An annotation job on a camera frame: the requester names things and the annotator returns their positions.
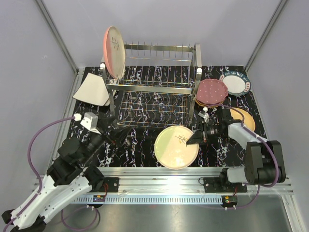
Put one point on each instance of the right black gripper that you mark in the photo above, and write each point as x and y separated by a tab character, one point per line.
199	136

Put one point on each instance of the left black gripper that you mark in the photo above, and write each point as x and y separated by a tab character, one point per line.
121	135

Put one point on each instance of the cream round plate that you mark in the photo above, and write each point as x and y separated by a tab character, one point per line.
171	148

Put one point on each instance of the yellow dotted plate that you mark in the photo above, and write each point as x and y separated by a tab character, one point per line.
208	105

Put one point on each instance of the square black-rimmed plate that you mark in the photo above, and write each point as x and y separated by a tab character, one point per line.
93	91

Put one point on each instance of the pink dotted plate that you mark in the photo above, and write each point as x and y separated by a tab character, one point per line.
211	91

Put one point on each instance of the teal-rimmed lettered plate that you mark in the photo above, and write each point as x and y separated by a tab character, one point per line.
237	83

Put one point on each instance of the pink round plate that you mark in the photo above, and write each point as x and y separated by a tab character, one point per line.
114	53

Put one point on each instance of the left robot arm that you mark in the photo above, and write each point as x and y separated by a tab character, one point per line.
70	175

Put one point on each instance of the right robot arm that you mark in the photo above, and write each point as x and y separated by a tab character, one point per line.
263	159

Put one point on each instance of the stainless steel dish rack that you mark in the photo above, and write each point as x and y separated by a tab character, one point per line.
159	86

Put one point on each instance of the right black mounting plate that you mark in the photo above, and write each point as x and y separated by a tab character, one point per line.
215	185

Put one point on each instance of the black mounting plate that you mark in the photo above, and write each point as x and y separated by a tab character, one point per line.
111	184
215	185

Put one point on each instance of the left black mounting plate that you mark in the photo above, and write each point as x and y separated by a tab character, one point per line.
111	184

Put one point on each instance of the right small circuit board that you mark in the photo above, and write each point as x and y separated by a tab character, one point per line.
230	200

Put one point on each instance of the small circuit board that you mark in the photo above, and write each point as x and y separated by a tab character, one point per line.
99	198
230	200

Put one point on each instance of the left small circuit board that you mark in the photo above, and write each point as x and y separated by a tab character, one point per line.
99	198

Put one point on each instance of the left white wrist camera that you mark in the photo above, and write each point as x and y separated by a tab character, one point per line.
88	121

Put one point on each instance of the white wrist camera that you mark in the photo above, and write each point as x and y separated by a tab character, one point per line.
88	121
204	115

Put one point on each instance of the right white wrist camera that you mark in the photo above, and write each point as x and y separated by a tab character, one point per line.
204	115

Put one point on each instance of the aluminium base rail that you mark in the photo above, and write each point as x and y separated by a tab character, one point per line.
164	186

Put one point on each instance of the left aluminium frame post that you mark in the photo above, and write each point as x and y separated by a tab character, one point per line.
56	34

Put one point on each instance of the aluminium frame post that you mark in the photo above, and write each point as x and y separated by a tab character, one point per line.
271	23
56	34

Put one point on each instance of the right aluminium frame post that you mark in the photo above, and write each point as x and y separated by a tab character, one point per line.
271	23

